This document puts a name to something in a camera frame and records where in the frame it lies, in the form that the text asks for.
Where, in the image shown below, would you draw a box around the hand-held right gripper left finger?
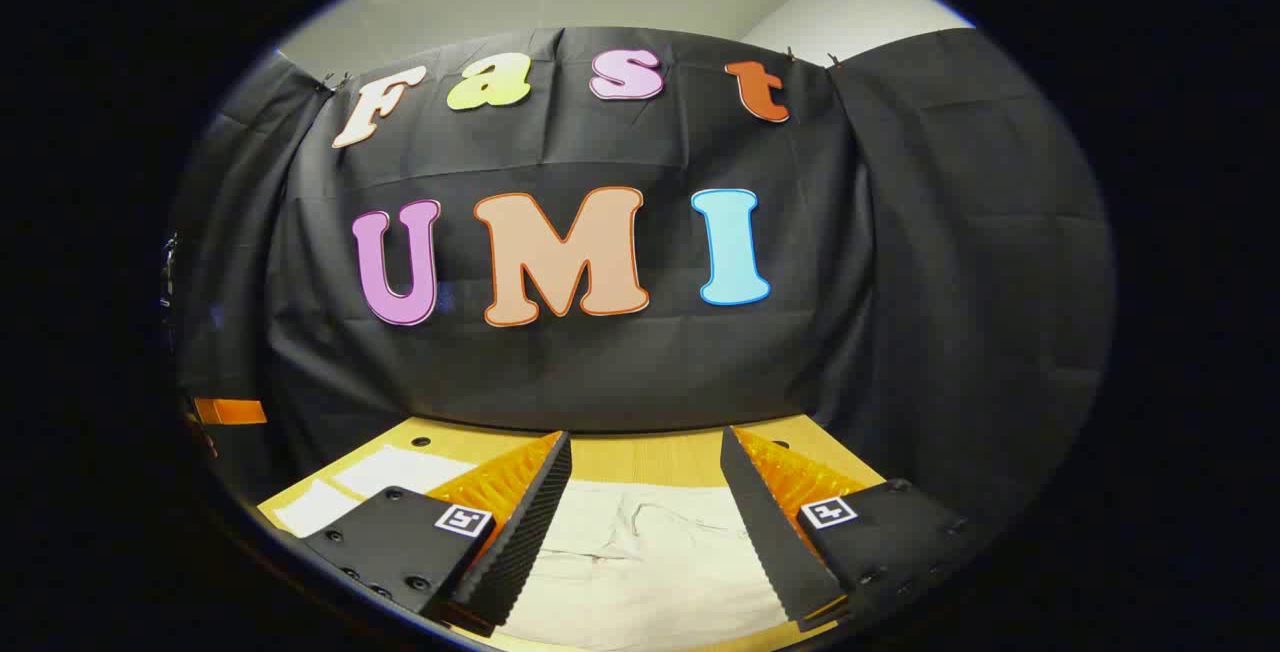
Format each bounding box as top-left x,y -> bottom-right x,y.
298,430 -> 574,633

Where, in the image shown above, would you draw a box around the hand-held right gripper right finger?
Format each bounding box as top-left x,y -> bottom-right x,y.
720,425 -> 973,633

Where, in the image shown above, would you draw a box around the white jeans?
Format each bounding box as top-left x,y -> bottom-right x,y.
272,445 -> 801,651

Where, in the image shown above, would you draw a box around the black backdrop cloth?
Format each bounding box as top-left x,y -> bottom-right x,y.
165,27 -> 1116,533

